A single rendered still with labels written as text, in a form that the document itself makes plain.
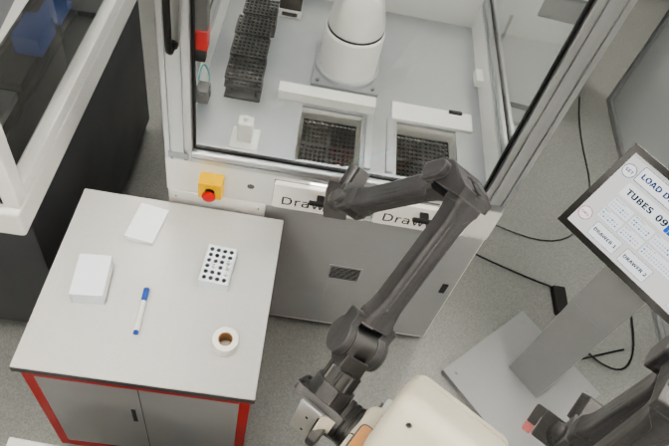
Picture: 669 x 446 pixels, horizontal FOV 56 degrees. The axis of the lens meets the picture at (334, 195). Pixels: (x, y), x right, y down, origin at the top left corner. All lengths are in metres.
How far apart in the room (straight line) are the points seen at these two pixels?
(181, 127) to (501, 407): 1.68
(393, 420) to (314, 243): 1.11
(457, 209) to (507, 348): 1.66
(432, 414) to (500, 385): 1.65
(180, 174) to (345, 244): 0.59
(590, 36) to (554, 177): 2.09
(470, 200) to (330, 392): 0.45
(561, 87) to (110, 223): 1.31
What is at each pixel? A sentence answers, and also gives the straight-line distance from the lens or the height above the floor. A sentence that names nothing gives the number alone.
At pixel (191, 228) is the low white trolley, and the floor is 0.76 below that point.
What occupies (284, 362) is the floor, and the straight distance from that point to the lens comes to 2.58.
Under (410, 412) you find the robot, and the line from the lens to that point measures 1.09.
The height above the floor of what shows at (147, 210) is 0.78.
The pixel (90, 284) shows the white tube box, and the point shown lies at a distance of 1.82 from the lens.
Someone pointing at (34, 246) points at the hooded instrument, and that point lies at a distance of 2.13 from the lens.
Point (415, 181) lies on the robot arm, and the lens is 1.37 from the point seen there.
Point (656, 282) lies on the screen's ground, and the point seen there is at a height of 1.01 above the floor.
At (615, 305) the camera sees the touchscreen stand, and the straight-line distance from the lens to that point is 2.22.
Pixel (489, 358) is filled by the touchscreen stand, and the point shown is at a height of 0.04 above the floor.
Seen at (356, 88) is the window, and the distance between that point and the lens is 1.60.
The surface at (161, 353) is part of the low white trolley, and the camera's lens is 1.76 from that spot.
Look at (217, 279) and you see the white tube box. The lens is 1.83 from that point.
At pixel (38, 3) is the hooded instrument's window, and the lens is 1.87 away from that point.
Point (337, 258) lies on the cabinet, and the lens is 2.18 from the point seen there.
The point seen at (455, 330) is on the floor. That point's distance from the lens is 2.82.
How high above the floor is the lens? 2.37
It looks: 51 degrees down
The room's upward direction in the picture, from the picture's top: 15 degrees clockwise
